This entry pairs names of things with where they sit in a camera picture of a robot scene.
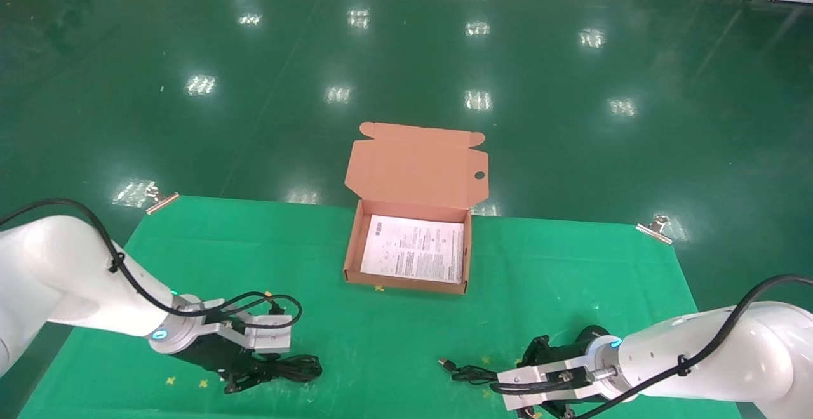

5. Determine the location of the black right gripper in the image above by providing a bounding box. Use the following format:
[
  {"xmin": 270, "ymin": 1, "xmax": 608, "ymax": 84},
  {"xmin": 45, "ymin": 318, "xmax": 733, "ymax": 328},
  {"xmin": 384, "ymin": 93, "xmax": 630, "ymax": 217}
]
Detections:
[{"xmin": 517, "ymin": 325, "xmax": 610, "ymax": 419}]

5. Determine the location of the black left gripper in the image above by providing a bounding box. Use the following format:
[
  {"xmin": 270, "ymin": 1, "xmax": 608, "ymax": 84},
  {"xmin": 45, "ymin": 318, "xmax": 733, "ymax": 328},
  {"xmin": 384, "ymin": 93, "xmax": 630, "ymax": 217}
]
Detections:
[{"xmin": 170, "ymin": 334, "xmax": 286, "ymax": 395}]

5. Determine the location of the black data cable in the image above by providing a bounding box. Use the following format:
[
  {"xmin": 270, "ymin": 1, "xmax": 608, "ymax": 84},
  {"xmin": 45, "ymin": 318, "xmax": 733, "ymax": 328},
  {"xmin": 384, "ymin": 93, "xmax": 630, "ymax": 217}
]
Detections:
[{"xmin": 232, "ymin": 354, "xmax": 323, "ymax": 387}]

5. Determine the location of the open brown cardboard box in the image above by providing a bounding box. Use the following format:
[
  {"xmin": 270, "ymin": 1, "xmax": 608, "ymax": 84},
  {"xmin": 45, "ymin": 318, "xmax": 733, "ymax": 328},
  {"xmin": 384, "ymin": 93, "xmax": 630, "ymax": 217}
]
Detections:
[{"xmin": 344, "ymin": 122, "xmax": 490, "ymax": 295}]

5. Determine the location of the green table mat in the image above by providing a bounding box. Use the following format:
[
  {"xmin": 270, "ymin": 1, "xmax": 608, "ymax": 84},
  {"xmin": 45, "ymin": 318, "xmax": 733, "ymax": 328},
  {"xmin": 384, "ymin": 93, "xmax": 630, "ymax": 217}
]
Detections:
[{"xmin": 19, "ymin": 196, "xmax": 741, "ymax": 419}]

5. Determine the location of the white printed paper leaflet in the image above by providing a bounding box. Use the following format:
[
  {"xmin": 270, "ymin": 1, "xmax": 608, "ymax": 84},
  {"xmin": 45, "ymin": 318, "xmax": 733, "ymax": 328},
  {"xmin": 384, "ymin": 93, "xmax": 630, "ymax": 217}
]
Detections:
[{"xmin": 360, "ymin": 215, "xmax": 466, "ymax": 284}]

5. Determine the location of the silver metal binder clip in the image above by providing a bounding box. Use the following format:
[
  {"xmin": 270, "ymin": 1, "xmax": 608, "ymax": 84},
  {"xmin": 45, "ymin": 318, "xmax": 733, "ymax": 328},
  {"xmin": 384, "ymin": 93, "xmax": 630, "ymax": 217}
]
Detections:
[
  {"xmin": 636, "ymin": 215, "xmax": 675, "ymax": 245},
  {"xmin": 145, "ymin": 185, "xmax": 180, "ymax": 215}
]

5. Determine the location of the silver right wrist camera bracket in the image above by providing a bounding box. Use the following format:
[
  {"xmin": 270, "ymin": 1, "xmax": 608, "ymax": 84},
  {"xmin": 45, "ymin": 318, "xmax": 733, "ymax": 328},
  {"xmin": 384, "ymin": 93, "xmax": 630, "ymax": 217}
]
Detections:
[{"xmin": 497, "ymin": 357, "xmax": 605, "ymax": 411}]

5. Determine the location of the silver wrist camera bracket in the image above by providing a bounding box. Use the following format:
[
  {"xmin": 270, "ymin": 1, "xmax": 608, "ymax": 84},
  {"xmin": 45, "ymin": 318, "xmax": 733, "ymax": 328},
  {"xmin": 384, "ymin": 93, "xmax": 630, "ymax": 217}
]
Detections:
[
  {"xmin": 202, "ymin": 310, "xmax": 293, "ymax": 354},
  {"xmin": 497, "ymin": 357, "xmax": 605, "ymax": 411}
]

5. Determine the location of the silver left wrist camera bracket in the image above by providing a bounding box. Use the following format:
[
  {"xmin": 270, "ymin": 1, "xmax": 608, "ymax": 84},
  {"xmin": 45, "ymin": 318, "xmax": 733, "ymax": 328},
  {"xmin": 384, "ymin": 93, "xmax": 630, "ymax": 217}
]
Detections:
[{"xmin": 202, "ymin": 310, "xmax": 293, "ymax": 354}]

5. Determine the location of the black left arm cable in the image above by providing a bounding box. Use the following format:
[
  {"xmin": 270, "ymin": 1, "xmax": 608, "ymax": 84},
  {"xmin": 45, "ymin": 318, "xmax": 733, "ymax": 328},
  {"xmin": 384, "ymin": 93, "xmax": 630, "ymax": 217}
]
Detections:
[{"xmin": 0, "ymin": 199, "xmax": 303, "ymax": 331}]

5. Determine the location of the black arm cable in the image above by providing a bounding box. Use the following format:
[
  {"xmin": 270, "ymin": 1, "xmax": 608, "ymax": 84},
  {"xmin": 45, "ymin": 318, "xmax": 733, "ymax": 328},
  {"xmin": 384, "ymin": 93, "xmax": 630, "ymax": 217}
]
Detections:
[
  {"xmin": 0, "ymin": 199, "xmax": 303, "ymax": 331},
  {"xmin": 489, "ymin": 274, "xmax": 813, "ymax": 419}
]

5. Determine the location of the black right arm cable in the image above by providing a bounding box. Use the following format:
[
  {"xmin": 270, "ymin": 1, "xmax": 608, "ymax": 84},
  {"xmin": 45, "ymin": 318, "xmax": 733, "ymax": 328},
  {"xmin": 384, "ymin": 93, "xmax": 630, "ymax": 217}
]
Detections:
[{"xmin": 489, "ymin": 274, "xmax": 813, "ymax": 419}]

